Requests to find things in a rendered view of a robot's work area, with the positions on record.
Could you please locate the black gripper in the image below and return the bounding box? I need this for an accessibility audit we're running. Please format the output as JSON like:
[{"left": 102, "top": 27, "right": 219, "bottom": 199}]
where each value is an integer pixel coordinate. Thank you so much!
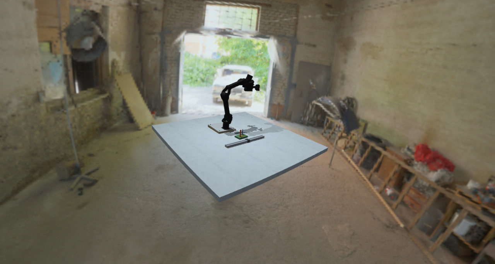
[{"left": 244, "top": 83, "right": 260, "bottom": 91}]

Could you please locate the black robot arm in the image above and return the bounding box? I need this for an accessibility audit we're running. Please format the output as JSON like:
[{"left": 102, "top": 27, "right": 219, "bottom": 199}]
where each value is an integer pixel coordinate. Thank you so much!
[{"left": 220, "top": 74, "right": 254, "bottom": 130}]

